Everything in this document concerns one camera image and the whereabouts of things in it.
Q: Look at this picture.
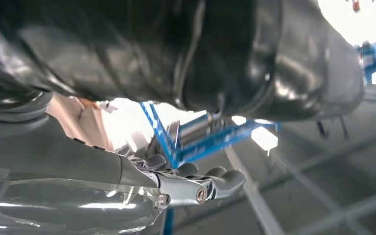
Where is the blue metal stand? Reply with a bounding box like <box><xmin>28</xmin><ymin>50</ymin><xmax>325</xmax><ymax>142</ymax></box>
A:
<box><xmin>139</xmin><ymin>101</ymin><xmax>281</xmax><ymax>235</ymax></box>

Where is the grey metal panel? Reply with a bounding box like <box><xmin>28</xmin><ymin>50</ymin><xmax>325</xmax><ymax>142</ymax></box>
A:
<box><xmin>175</xmin><ymin>129</ymin><xmax>376</xmax><ymax>235</ymax></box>

